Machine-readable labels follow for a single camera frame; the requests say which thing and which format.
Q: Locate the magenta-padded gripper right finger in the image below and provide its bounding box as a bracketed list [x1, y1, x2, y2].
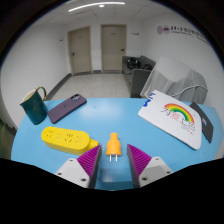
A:
[126, 143, 174, 189]

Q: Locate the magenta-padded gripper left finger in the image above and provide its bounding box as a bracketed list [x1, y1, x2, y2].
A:
[54, 144, 103, 189]

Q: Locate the orange charger plug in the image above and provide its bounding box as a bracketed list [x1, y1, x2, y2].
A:
[105, 132, 123, 163]

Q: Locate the yellow power strip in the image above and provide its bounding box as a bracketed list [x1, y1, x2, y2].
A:
[40, 125, 100, 156]

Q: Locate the white rainbow-print mouse pad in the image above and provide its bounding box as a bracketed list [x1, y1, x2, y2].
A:
[137, 89, 203, 151]

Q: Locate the purple-cased smartphone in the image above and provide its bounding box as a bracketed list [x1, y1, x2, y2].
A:
[47, 93, 88, 125]

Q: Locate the black flat notebook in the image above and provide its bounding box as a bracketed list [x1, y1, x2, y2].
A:
[189, 101, 214, 144]

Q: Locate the grey sofa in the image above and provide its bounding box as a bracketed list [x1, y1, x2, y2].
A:
[121, 55, 157, 99]

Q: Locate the white-cloth-covered furniture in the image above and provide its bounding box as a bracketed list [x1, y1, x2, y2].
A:
[139, 55, 209, 105]

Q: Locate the black bag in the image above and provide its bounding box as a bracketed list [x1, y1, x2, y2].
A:
[127, 57, 141, 68]

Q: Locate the beige door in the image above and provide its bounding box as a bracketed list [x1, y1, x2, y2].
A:
[100, 24, 128, 73]
[67, 27, 93, 76]

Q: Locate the long ceiling light strip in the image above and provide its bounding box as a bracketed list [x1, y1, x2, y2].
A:
[68, 1, 126, 13]

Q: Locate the teal mug with gold handle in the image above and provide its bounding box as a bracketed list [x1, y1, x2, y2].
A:
[19, 86, 48, 126]

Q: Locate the wall sign lettering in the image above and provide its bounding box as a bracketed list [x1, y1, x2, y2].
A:
[156, 23, 211, 46]

